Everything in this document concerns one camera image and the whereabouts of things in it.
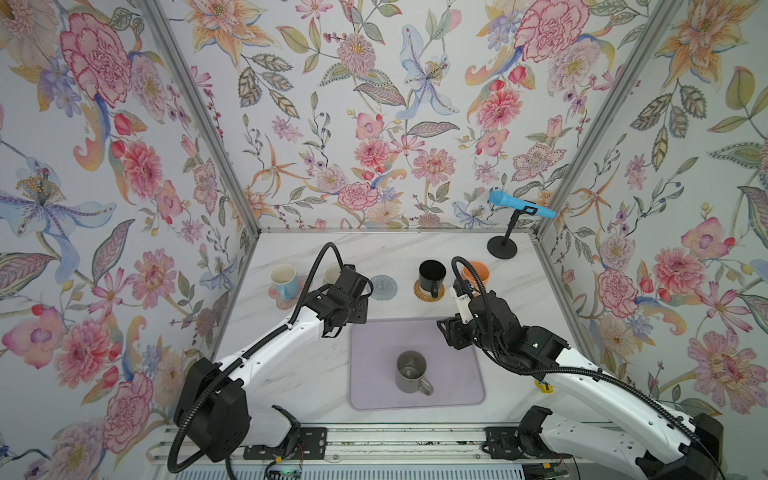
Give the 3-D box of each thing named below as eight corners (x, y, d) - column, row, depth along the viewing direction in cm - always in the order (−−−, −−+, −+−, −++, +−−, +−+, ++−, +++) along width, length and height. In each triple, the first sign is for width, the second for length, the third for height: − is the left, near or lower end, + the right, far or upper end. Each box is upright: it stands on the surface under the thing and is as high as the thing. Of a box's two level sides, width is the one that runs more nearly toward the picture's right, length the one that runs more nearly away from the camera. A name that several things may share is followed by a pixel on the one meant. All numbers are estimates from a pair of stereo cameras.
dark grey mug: (395, 399, 82) (397, 386, 74) (395, 365, 88) (396, 350, 80) (428, 399, 82) (433, 386, 74) (425, 365, 88) (429, 350, 80)
